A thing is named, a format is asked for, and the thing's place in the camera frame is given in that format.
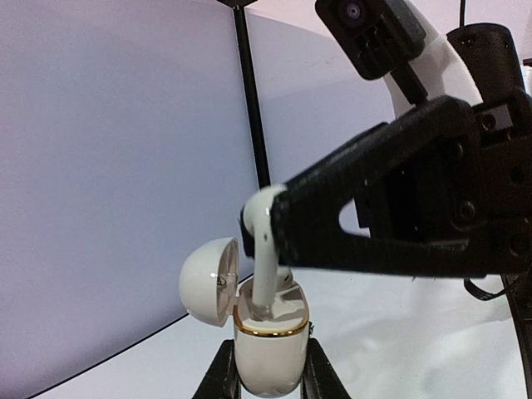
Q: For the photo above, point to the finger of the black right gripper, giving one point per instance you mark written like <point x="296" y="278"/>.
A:
<point x="247" y="238"/>

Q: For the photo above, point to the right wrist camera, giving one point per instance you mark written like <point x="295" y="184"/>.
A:
<point x="395" y="42"/>

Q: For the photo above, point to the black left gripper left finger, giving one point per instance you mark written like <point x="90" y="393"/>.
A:
<point x="221" y="381"/>

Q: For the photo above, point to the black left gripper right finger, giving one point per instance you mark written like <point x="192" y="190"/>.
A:
<point x="320" y="381"/>

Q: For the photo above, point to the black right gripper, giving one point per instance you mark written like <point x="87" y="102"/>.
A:
<point x="341" y="213"/>

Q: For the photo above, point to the black right frame post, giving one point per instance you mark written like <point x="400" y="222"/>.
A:
<point x="250" y="90"/>

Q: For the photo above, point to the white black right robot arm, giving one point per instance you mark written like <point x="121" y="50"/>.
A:
<point x="442" y="191"/>

